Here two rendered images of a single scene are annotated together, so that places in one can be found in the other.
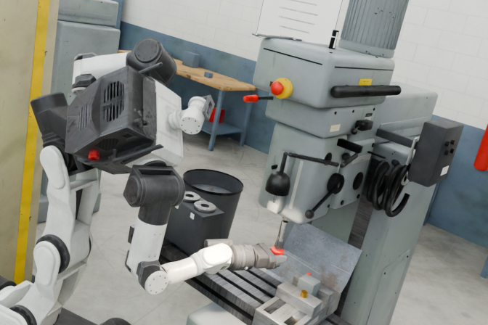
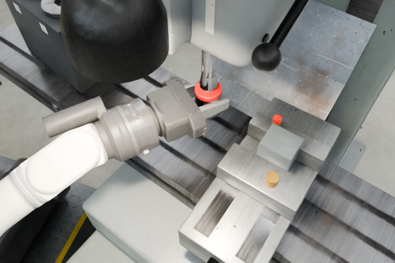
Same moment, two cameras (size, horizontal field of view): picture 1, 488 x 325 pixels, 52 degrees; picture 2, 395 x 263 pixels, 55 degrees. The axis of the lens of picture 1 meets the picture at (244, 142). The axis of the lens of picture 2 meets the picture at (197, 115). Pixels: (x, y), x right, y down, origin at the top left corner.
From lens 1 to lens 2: 1.26 m
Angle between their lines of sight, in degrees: 37
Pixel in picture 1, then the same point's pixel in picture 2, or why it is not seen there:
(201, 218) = (57, 34)
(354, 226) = not seen: outside the picture
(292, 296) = (248, 185)
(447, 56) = not seen: outside the picture
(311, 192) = not seen: outside the picture
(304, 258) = not seen: hidden behind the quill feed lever
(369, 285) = (384, 77)
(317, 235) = not seen: hidden behind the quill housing
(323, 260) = (301, 46)
